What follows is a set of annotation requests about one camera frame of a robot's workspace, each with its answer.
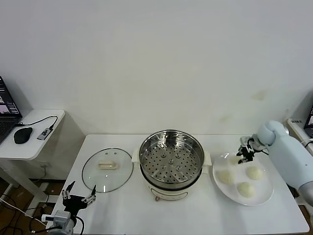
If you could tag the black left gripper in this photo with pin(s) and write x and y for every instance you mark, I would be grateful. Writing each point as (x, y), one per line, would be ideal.
(73, 202)

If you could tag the black laptop pink screen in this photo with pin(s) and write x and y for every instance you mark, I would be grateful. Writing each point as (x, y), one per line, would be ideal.
(309, 122)

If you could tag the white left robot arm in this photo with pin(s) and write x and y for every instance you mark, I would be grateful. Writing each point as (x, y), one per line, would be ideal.
(63, 228)

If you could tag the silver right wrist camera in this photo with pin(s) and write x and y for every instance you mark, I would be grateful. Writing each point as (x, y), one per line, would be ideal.
(244, 141)

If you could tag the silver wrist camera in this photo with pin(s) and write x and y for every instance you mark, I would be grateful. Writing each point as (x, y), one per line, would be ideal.
(60, 216)
(244, 141)

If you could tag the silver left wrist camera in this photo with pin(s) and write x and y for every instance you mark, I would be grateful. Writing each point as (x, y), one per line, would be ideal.
(60, 216)

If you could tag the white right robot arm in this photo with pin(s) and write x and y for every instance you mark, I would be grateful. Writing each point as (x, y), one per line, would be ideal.
(288, 156)

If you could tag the white steamed baozi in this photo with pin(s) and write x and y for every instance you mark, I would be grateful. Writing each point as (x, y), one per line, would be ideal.
(225, 176)
(245, 189)
(233, 161)
(254, 172)

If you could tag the white wall socket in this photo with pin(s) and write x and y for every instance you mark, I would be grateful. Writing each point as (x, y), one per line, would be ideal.
(45, 166)

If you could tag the white round plate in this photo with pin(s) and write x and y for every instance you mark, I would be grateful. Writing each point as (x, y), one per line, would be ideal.
(234, 195)

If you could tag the black laptop dark screen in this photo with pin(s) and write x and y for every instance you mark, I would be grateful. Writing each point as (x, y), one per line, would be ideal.
(7, 117)

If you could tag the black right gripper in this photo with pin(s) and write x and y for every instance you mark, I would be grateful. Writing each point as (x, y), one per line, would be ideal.
(248, 154)

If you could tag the black computer mouse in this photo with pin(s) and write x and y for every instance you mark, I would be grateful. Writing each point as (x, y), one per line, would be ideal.
(22, 135)

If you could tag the steel steamer pot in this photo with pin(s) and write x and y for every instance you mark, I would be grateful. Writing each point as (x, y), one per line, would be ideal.
(168, 193)

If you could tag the grey usb hub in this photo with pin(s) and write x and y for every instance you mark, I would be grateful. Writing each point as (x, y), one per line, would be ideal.
(44, 134)

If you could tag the steel perforated steamer basket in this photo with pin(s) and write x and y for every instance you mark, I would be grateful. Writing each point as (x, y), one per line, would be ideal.
(171, 161)

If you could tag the white label sticker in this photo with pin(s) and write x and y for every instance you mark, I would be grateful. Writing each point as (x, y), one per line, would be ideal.
(296, 121)

